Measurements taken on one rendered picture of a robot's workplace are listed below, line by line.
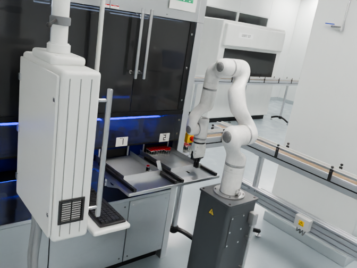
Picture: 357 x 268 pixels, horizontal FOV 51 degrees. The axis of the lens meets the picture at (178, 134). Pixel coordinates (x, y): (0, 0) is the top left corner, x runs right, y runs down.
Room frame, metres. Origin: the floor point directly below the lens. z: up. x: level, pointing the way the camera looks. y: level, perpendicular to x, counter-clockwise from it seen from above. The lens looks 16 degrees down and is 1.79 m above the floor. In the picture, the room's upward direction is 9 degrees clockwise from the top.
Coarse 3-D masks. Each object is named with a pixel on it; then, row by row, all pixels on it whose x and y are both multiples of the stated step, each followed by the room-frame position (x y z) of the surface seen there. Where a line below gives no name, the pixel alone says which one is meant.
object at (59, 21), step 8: (56, 0) 1.60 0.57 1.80; (64, 0) 1.60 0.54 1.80; (56, 8) 1.60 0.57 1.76; (64, 8) 1.61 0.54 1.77; (56, 16) 1.59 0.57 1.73; (64, 16) 1.61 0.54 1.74; (48, 24) 1.50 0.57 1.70; (56, 24) 1.59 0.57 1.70; (64, 24) 1.60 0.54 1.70; (56, 32) 1.60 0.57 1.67; (64, 32) 1.61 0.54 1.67; (56, 40) 1.60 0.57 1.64; (64, 40) 1.61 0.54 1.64; (48, 48) 1.59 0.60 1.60; (56, 48) 1.58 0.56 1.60; (64, 48) 1.60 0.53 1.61
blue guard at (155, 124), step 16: (0, 128) 1.76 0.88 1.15; (96, 128) 2.11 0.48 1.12; (112, 128) 2.18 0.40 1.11; (128, 128) 2.26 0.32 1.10; (144, 128) 2.35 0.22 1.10; (160, 128) 2.44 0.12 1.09; (176, 128) 2.53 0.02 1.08; (0, 144) 1.76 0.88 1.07; (16, 144) 1.81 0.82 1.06; (96, 144) 2.12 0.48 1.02; (112, 144) 2.19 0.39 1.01
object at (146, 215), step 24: (168, 192) 2.54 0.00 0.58; (144, 216) 2.41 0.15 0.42; (0, 240) 1.76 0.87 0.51; (24, 240) 1.85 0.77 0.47; (48, 240) 1.94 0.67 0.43; (72, 240) 2.05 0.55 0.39; (96, 240) 2.16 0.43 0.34; (120, 240) 2.29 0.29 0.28; (144, 240) 2.44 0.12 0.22; (0, 264) 1.76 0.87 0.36; (24, 264) 1.85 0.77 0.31; (48, 264) 1.95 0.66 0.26; (72, 264) 2.06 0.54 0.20; (96, 264) 2.17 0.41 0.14
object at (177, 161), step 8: (144, 152) 2.40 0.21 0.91; (176, 152) 2.54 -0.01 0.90; (160, 160) 2.38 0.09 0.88; (168, 160) 2.40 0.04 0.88; (176, 160) 2.43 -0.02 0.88; (184, 160) 2.45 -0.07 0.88; (192, 160) 2.41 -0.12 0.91; (168, 168) 2.20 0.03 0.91; (176, 168) 2.21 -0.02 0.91; (184, 168) 2.26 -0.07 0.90; (192, 168) 2.31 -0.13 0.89
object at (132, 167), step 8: (96, 160) 2.20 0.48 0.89; (112, 160) 2.25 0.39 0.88; (120, 160) 2.27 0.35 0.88; (128, 160) 2.29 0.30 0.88; (136, 160) 2.31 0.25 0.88; (144, 160) 2.25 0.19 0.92; (112, 168) 2.05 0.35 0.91; (120, 168) 2.14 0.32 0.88; (128, 168) 2.16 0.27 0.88; (136, 168) 2.18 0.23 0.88; (144, 168) 2.20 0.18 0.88; (152, 168) 2.18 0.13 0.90; (120, 176) 1.98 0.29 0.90; (128, 176) 1.97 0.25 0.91; (136, 176) 2.01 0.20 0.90; (144, 176) 2.05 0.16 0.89; (152, 176) 2.09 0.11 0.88
